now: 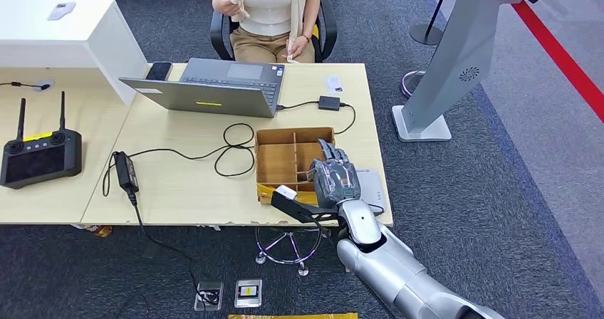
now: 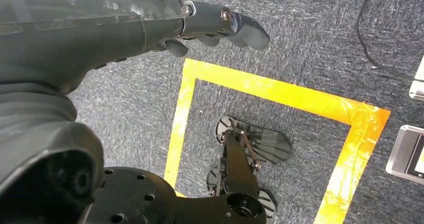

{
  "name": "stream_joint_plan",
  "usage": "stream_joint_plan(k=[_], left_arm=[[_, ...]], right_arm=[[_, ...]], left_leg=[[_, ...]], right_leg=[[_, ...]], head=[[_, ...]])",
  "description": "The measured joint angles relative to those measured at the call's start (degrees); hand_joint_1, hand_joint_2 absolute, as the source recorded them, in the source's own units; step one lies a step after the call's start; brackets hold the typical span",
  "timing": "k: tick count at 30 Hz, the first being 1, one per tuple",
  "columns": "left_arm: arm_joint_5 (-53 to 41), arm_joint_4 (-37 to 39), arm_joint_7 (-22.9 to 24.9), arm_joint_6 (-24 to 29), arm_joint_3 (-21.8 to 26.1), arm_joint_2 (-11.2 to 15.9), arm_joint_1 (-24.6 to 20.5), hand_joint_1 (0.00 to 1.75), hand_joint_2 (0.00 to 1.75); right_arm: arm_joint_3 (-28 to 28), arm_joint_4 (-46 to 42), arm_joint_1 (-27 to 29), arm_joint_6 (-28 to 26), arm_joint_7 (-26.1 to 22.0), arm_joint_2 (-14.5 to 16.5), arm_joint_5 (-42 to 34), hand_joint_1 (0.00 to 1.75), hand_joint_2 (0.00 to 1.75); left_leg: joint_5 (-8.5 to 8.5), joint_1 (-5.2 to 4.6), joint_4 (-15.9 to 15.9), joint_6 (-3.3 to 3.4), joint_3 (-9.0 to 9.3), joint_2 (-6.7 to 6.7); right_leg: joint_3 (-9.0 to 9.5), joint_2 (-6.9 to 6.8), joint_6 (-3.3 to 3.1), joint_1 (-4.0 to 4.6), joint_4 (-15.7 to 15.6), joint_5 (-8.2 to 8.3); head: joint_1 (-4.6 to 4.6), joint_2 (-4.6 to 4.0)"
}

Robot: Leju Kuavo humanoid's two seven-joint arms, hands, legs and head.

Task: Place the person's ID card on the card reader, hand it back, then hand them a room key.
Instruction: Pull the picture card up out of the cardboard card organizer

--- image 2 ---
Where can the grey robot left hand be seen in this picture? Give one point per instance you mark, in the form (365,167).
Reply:
(82,27)

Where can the yellow floor tape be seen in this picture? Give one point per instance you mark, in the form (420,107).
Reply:
(265,90)

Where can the black robot leg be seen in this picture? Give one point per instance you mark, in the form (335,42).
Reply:
(238,176)

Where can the black robot foot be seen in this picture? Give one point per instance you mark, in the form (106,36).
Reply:
(268,146)

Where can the open floor socket box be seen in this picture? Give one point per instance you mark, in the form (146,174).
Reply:
(418,83)

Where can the silver floor socket plate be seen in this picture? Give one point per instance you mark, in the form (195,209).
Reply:
(405,156)

